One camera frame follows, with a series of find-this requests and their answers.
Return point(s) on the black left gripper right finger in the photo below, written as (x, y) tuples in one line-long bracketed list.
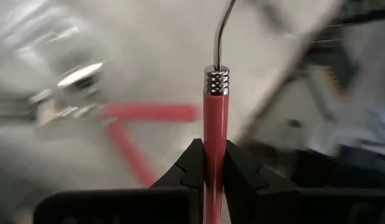
[(251, 193)]

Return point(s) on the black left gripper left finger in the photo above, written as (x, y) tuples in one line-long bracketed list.
[(186, 193)]

